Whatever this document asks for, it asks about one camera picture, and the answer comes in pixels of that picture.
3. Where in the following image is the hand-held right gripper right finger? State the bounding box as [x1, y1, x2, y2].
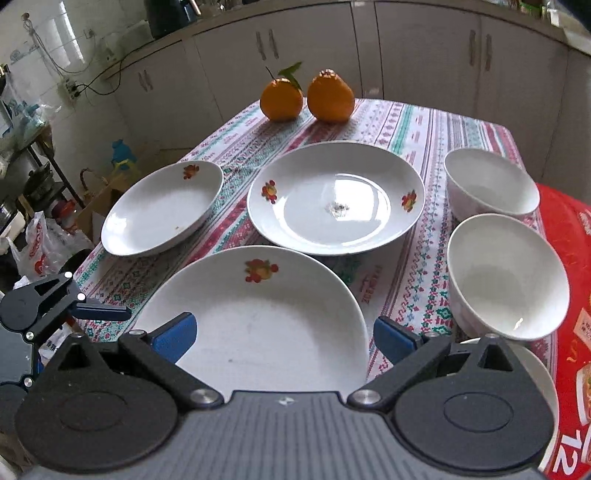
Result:
[347, 316, 522, 412]

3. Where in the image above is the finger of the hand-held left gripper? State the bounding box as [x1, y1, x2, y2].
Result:
[25, 271, 133, 343]

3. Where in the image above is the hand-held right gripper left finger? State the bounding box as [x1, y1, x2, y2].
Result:
[46, 312, 225, 414]

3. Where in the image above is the small white floral plate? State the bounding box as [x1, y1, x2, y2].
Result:
[100, 160, 225, 257]

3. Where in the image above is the white bowl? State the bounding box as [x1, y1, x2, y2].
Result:
[457, 337, 560, 472]
[444, 148, 541, 223]
[446, 213, 570, 342]

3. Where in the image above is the large white floral plate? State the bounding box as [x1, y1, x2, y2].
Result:
[246, 141, 426, 256]

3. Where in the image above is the white printed sack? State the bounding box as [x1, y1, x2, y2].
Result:
[39, 320, 78, 364]

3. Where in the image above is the white plastic bag red print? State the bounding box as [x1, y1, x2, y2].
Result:
[6, 211, 68, 278]

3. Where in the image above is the patterned tablecloth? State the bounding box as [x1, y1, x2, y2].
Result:
[73, 98, 559, 393]

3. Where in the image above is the brown cardboard box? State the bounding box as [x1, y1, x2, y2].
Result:
[75, 167, 136, 241]

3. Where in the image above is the metal storage rack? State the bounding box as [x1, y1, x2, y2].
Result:
[0, 129, 85, 232]

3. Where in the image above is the blue toy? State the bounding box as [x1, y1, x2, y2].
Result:
[110, 139, 140, 170]

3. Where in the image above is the red printed box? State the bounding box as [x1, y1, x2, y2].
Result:
[536, 184, 591, 480]

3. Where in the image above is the clear plastic bag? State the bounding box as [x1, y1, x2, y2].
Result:
[0, 73, 62, 141]

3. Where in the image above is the orange without leaf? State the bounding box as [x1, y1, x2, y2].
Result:
[307, 69, 356, 123]

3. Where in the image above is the orange with green leaf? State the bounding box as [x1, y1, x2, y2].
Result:
[259, 62, 304, 123]

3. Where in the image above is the white kitchen cabinet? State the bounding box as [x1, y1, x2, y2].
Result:
[104, 0, 591, 185]

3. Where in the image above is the dark kettle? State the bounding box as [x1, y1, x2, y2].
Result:
[145, 0, 195, 39]

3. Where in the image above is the black power cable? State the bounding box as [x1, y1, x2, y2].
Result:
[75, 54, 136, 96]

